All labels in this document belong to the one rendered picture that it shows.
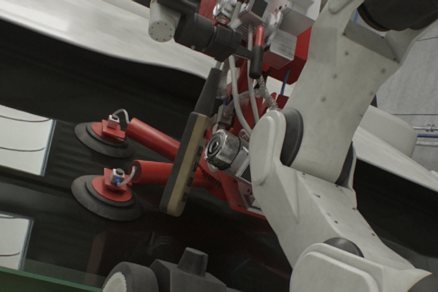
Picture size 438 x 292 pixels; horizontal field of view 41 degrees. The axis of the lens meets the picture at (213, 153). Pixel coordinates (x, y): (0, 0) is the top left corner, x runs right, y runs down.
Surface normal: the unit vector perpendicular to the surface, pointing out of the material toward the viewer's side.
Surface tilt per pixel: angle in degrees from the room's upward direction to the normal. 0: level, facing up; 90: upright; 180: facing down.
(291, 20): 163
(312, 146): 92
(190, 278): 45
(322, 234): 90
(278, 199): 110
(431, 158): 90
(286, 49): 73
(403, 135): 90
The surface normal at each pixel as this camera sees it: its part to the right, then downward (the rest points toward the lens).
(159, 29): 0.03, 0.71
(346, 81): 0.28, 0.33
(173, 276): 0.49, -0.62
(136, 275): 0.42, -0.84
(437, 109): -0.88, -0.31
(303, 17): -0.19, 0.92
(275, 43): 0.43, -0.22
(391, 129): 0.44, 0.09
